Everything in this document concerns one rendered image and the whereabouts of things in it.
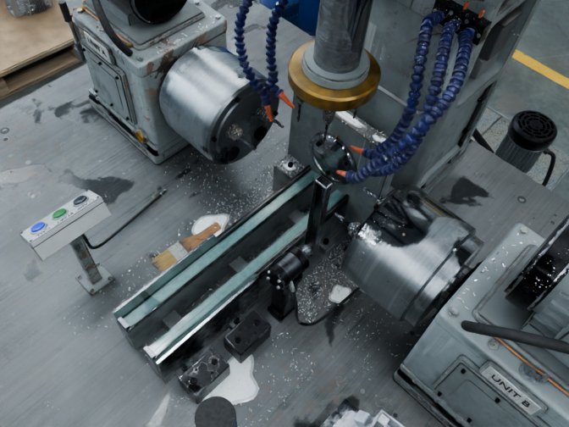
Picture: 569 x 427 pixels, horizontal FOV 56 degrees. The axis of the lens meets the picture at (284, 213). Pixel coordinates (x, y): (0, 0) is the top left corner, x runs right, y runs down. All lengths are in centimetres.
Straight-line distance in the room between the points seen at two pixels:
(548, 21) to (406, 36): 284
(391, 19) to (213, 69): 42
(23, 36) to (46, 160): 165
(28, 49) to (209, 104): 200
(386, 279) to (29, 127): 118
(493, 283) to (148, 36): 96
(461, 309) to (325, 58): 51
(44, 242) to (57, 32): 217
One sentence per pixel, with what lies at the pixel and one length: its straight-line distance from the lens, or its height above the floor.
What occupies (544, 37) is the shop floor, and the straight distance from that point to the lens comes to 384.
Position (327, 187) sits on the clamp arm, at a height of 125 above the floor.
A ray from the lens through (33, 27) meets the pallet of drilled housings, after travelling 331.
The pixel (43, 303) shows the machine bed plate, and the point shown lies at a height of 80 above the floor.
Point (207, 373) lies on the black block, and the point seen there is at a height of 86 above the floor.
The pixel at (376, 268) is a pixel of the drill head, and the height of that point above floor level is 109.
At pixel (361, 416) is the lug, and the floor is 109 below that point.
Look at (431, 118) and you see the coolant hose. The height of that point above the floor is 141.
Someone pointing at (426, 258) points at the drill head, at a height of 115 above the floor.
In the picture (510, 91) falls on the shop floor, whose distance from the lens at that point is 334.
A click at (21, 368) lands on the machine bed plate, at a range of 138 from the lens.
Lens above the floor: 202
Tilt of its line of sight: 56 degrees down
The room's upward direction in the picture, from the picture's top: 6 degrees clockwise
